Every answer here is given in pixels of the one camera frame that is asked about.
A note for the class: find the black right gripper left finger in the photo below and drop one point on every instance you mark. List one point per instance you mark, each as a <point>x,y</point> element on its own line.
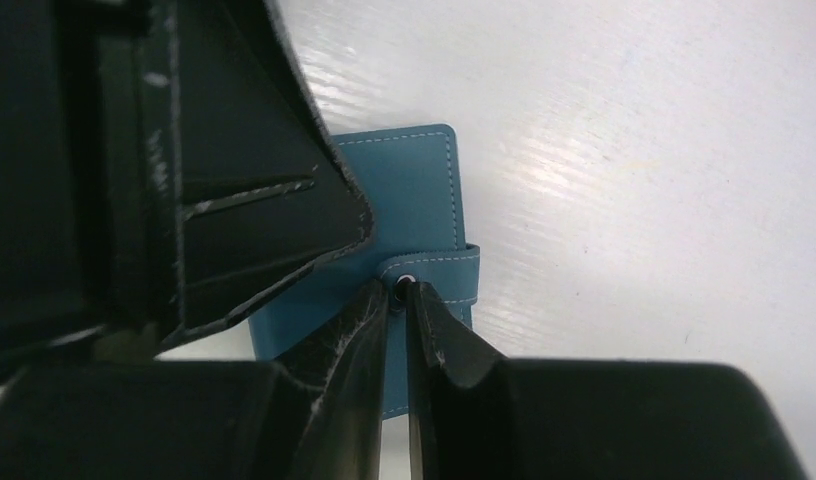
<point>314,412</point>

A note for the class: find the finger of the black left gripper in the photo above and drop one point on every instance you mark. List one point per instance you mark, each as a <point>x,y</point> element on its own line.
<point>164,172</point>

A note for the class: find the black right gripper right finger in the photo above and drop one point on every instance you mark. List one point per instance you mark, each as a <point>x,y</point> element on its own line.
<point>477,414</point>

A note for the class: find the blue leather card holder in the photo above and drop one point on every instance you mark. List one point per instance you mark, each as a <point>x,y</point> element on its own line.
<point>412,181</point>

